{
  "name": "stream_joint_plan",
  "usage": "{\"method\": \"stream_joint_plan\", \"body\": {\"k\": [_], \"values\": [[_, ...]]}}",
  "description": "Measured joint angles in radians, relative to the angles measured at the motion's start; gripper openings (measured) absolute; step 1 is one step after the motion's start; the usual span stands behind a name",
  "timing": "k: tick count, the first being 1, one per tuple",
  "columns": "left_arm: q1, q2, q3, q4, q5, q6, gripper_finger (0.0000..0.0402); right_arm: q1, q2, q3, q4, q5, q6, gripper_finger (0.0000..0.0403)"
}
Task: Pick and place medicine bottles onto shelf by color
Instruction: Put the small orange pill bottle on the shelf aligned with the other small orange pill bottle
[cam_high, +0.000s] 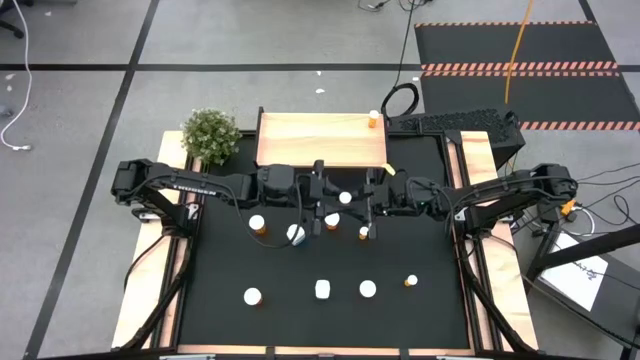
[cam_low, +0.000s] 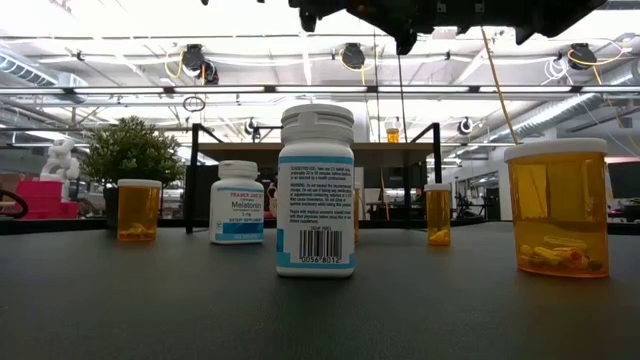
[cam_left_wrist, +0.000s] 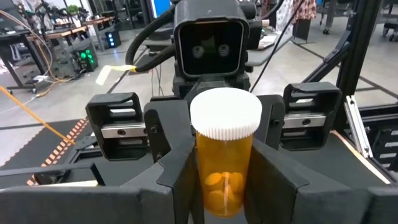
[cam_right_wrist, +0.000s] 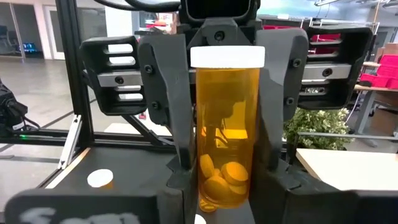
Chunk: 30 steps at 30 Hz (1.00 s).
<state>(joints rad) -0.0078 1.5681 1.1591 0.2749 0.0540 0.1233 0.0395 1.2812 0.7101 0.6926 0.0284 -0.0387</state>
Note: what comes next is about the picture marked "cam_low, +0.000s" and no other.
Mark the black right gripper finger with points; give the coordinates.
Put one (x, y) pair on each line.
(406, 44)
(307, 17)

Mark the small orange pill bottle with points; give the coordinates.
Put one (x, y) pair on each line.
(438, 220)
(393, 136)

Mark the white pill bottle blue label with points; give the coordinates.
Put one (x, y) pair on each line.
(236, 205)
(315, 200)

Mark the large orange pill bottle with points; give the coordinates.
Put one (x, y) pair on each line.
(559, 215)

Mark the medium orange pill bottle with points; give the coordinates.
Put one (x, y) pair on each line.
(138, 215)

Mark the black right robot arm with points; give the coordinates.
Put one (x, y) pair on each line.
(560, 15)

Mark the wooden shelf black metal legs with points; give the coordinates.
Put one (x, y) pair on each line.
(320, 154)

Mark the long LED light bar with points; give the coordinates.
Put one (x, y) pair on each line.
(320, 89)

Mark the potted green plant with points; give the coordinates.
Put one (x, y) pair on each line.
(131, 150)

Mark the black computer monitor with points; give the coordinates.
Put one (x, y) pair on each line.
(624, 180)

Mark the white robot figure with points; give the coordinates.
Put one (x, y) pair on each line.
(60, 160)

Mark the red plastic bins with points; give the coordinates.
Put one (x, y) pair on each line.
(45, 200)

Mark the silver ventilation duct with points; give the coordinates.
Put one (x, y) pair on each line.
(565, 112)
(30, 70)

